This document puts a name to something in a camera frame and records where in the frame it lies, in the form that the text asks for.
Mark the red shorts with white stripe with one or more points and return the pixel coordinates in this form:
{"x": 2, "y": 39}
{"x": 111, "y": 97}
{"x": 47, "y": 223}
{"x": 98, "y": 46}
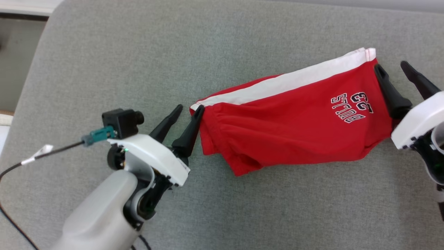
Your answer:
{"x": 277, "y": 132}

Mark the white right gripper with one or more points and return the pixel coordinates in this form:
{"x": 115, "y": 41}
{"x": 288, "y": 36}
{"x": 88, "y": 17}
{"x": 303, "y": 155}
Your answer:
{"x": 419, "y": 121}

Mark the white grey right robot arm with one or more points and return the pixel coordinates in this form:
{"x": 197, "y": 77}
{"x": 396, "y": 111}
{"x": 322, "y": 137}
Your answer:
{"x": 428, "y": 156}

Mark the white baseboard strip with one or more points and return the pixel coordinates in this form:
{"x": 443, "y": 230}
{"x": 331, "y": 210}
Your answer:
{"x": 24, "y": 6}

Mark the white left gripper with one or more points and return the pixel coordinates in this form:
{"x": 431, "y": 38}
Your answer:
{"x": 156, "y": 154}

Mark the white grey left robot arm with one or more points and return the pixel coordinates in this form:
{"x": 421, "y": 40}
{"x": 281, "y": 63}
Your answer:
{"x": 97, "y": 215}

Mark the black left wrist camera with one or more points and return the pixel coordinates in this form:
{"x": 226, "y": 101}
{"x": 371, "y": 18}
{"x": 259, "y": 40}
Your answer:
{"x": 121, "y": 121}

